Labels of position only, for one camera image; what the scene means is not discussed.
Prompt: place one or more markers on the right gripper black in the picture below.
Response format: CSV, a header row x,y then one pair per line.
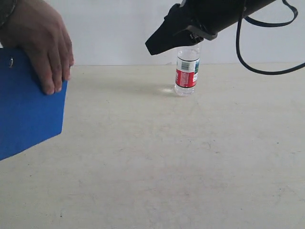
x,y
183,26

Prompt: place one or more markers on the clear water bottle red cap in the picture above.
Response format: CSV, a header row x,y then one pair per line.
x,y
187,67

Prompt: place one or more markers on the blue folder binder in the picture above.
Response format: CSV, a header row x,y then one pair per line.
x,y
27,116

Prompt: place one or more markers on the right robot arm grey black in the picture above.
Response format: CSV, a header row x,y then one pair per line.
x,y
220,14

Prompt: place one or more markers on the person's bare hand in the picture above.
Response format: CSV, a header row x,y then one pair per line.
x,y
38,29

